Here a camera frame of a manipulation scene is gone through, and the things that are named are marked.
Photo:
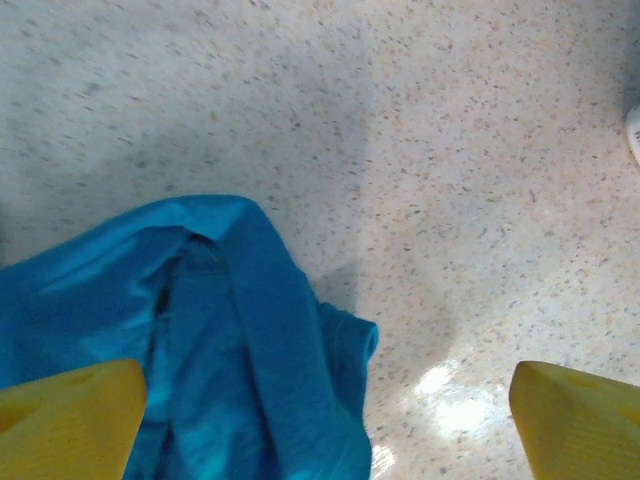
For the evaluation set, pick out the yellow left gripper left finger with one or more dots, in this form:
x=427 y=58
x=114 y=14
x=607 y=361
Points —
x=65 y=425

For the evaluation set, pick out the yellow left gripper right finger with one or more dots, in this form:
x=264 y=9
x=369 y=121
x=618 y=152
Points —
x=580 y=425

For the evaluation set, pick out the blue t-shirt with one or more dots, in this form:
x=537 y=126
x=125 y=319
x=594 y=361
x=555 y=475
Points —
x=210 y=320

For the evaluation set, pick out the white cup with pink lid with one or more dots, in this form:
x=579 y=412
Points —
x=635 y=132

